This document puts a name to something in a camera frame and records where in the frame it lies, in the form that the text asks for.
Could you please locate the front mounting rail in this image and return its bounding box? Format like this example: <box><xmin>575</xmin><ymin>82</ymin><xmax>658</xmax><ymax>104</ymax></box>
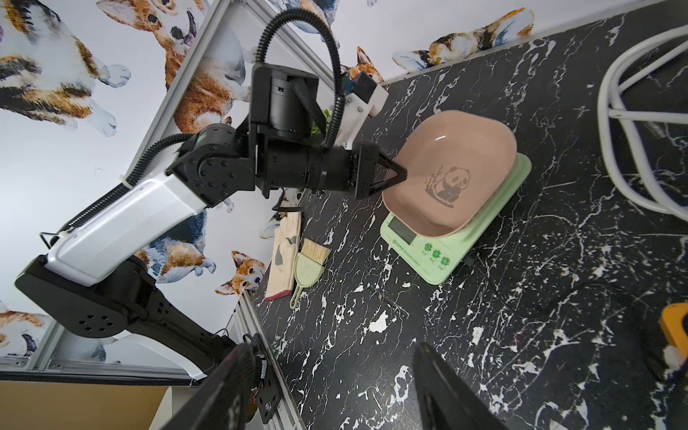
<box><xmin>227</xmin><ymin>293</ymin><xmax>306</xmax><ymax>430</ymax></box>

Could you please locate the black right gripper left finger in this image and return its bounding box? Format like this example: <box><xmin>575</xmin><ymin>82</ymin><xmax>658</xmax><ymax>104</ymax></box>
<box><xmin>162</xmin><ymin>343</ymin><xmax>255</xmax><ymax>430</ymax></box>

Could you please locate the orange power strip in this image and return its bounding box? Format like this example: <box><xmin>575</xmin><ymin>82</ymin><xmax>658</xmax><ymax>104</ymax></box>
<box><xmin>659</xmin><ymin>303</ymin><xmax>687</xmax><ymax>367</ymax></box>

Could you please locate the pink pot green plant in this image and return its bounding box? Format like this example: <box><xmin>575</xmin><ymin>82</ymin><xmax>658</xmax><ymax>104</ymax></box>
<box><xmin>311</xmin><ymin>109</ymin><xmax>333</xmax><ymax>138</ymax></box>

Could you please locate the aluminium frame rear rail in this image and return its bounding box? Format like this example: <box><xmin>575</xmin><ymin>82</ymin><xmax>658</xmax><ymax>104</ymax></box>
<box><xmin>244</xmin><ymin>1</ymin><xmax>334</xmax><ymax>88</ymax></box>

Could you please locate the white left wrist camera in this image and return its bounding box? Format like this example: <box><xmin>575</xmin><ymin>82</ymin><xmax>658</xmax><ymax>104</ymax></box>
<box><xmin>334</xmin><ymin>73</ymin><xmax>389</xmax><ymax>151</ymax></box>

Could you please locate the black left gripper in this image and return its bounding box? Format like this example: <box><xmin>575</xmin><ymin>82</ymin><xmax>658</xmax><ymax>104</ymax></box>
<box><xmin>353</xmin><ymin>143</ymin><xmax>408</xmax><ymax>200</ymax></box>

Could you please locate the green dustpan brush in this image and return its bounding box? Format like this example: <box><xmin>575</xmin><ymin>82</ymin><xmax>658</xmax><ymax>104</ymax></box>
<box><xmin>290</xmin><ymin>239</ymin><xmax>331</xmax><ymax>310</ymax></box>

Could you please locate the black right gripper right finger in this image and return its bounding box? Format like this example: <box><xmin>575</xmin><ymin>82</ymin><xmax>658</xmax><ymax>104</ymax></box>
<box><xmin>412</xmin><ymin>342</ymin><xmax>506</xmax><ymax>429</ymax></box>

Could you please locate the pink panda bowl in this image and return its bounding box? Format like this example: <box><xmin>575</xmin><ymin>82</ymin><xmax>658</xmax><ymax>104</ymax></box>
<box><xmin>383</xmin><ymin>110</ymin><xmax>517</xmax><ymax>238</ymax></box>

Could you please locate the aluminium frame post left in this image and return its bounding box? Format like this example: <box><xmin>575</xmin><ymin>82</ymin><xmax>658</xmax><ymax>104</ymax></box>
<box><xmin>126</xmin><ymin>0</ymin><xmax>236</xmax><ymax>173</ymax></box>

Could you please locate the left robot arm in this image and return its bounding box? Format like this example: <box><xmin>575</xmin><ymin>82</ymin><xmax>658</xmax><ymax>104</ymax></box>
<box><xmin>15</xmin><ymin>8</ymin><xmax>407</xmax><ymax>380</ymax></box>

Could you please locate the green electronic scale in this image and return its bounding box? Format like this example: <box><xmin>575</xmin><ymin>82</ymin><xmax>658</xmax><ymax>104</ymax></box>
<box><xmin>380</xmin><ymin>153</ymin><xmax>532</xmax><ymax>286</ymax></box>

